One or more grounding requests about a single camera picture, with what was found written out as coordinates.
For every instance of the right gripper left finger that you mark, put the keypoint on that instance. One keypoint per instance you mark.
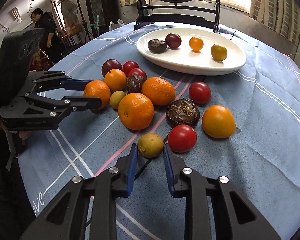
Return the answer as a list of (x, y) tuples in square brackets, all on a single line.
[(87, 202)]

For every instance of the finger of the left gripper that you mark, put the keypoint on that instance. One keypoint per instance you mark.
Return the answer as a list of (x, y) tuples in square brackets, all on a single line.
[(75, 104), (71, 84)]

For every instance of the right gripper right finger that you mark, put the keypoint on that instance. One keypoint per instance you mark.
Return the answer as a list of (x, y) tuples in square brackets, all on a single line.
[(214, 201)]

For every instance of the dark red plum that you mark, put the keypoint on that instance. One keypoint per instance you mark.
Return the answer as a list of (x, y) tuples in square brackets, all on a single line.
[(173, 40), (109, 65)]

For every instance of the small yellow longan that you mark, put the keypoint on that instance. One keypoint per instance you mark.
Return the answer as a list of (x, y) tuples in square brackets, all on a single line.
[(150, 145), (115, 99)]

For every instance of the dark brown water chestnut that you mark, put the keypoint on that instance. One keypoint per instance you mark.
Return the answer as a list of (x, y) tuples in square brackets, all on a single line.
[(135, 83), (157, 46), (182, 112)]

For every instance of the small orange tomato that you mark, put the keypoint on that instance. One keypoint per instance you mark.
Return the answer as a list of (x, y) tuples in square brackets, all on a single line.
[(196, 44)]

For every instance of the yellow green tomato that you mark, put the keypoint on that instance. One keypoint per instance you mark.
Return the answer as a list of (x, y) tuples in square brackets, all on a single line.
[(219, 52)]

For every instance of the small orange mandarin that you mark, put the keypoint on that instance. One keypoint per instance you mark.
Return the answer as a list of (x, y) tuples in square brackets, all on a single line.
[(116, 80)]

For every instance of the person in black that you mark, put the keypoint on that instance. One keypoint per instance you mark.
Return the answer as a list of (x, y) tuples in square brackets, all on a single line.
[(50, 43)]

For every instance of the red cherry tomato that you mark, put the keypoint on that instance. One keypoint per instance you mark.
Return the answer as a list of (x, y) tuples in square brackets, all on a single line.
[(138, 71), (128, 66)]

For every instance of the large orange mandarin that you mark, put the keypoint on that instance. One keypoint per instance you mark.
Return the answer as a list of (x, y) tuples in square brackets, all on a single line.
[(136, 111), (159, 91)]

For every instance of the white plastic bag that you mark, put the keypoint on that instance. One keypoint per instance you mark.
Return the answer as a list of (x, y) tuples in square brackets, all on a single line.
[(113, 26)]

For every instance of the blue plaid tablecloth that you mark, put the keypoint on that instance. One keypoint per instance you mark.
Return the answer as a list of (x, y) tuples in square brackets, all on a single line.
[(259, 153)]

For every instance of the standing fan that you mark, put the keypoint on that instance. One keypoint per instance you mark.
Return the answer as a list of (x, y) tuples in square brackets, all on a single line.
[(69, 12)]

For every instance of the orange yellow tomato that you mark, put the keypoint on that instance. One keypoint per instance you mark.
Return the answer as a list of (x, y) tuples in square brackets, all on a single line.
[(218, 122)]

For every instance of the dark wooden cabinet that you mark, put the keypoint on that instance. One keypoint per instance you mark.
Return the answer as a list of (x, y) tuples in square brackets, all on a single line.
[(101, 13)]

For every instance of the white ceramic plate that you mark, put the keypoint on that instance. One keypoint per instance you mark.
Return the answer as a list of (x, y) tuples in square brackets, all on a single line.
[(185, 60)]

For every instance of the round bird painting screen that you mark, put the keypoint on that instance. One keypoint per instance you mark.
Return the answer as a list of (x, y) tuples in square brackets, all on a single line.
[(144, 18)]

